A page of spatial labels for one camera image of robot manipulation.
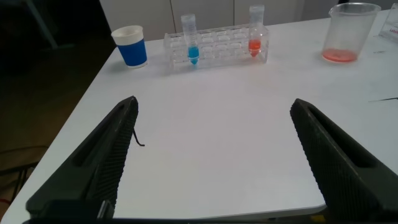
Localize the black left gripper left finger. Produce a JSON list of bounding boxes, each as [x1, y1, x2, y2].
[[25, 95, 139, 218]]

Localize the clear plastic beaker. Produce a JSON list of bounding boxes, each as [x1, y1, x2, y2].
[[321, 2, 382, 63]]

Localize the blue white paper cup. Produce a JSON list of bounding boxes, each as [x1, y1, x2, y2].
[[111, 25, 149, 69]]

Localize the white folding partition screen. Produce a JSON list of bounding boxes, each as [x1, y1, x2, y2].
[[99, 0, 305, 41]]

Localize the clear acrylic test tube rack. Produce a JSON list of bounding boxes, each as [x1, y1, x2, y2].
[[378, 11, 398, 43], [164, 24, 270, 72]]

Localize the test tube with red pigment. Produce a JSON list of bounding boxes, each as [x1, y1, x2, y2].
[[248, 4, 266, 58]]

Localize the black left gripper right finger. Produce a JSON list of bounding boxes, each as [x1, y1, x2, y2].
[[290, 98, 398, 220]]

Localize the test tube with blue pigment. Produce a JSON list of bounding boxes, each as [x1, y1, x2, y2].
[[180, 13, 200, 65]]

